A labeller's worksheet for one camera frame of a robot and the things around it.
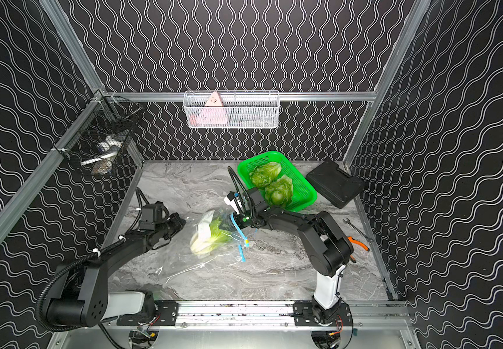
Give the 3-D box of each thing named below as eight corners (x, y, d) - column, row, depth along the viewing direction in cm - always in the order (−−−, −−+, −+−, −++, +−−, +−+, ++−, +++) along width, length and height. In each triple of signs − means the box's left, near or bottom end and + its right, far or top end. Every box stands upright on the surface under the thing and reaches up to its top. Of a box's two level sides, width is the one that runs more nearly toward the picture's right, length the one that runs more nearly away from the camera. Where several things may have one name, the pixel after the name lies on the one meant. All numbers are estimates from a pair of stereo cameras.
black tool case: (336, 212, 103) (341, 204, 97) (302, 183, 114) (305, 174, 109) (361, 192, 111) (367, 183, 105) (327, 167, 122) (331, 157, 116)
